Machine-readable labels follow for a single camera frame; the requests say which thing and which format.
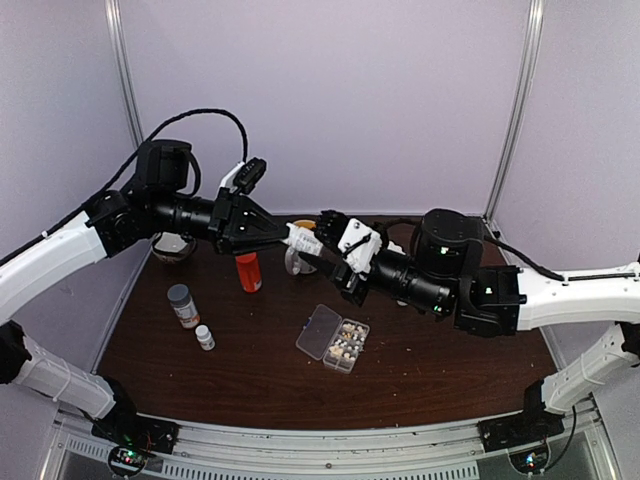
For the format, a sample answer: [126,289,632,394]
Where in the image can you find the small white pill bottle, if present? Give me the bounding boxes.
[195,324,215,351]

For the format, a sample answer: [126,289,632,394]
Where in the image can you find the clear plastic pill organizer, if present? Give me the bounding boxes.
[295,304,370,374]

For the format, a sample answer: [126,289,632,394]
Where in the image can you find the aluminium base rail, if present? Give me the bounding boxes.
[40,390,611,480]

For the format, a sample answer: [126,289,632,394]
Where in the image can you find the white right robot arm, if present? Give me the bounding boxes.
[288,209,639,442]

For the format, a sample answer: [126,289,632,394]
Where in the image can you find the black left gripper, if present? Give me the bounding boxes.
[151,186,290,257]

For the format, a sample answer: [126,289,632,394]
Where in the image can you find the aluminium frame post right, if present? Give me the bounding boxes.
[483,0,545,226]

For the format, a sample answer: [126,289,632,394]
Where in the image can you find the aluminium frame post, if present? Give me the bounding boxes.
[483,0,545,226]
[105,0,146,152]

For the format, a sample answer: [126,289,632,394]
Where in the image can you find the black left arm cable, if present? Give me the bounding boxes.
[0,108,250,266]

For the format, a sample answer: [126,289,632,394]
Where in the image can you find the grey-capped orange label bottle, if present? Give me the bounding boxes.
[167,284,200,329]

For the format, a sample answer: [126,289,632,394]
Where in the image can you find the yellow-lined patterned mug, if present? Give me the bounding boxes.
[284,219,316,276]

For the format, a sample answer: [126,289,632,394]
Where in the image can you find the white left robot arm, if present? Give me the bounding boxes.
[1,140,289,444]

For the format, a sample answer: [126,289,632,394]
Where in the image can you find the orange pill bottle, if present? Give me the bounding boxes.
[235,252,262,293]

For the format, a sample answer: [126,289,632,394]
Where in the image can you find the white ceramic bowl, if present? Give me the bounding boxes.
[151,232,192,264]

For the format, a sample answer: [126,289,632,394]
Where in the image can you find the aluminium frame post left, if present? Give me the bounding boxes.
[105,0,146,152]

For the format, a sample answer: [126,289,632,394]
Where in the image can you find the white pills in organizer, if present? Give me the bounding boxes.
[325,319,370,365]

